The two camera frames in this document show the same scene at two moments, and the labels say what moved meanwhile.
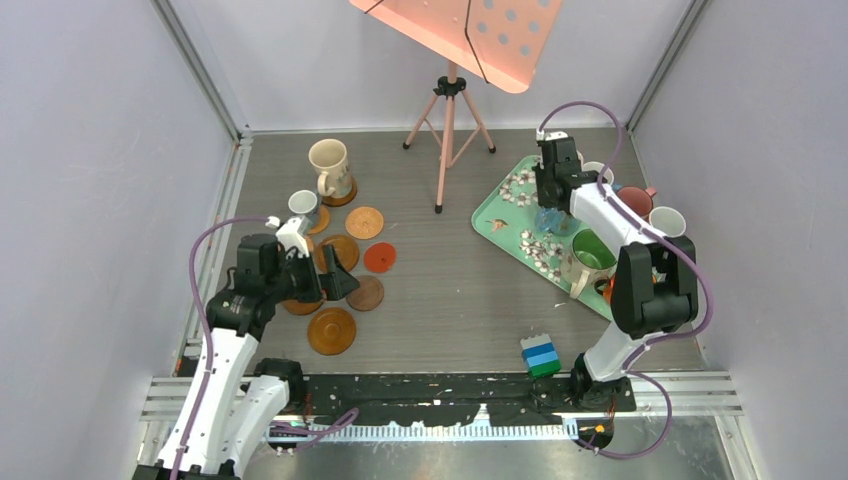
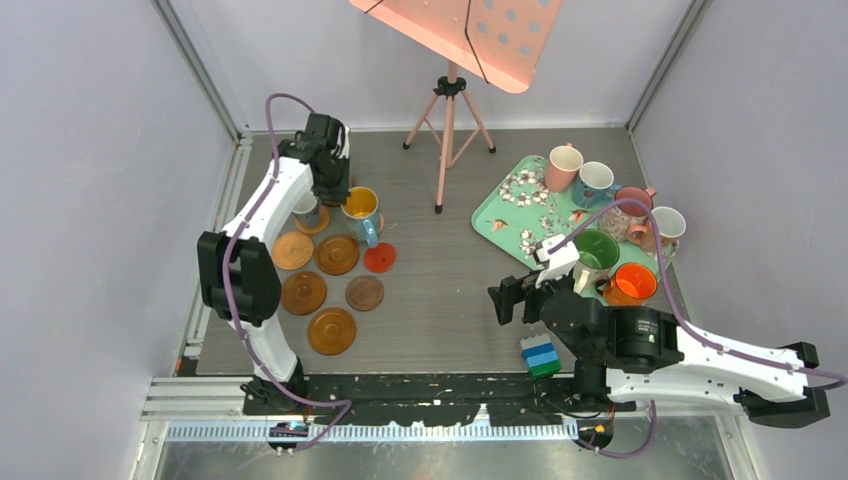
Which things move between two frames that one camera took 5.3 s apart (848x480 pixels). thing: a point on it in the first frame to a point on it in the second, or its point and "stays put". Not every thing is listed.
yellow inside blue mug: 556,221 to 359,211
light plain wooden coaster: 322,223 stays put
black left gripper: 336,283 to 336,195
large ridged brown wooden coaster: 345,250 stays put
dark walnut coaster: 368,296 stays put
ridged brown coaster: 331,331 stays put
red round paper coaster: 379,257 stays put
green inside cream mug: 590,260 stays put
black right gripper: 542,198 to 508,292
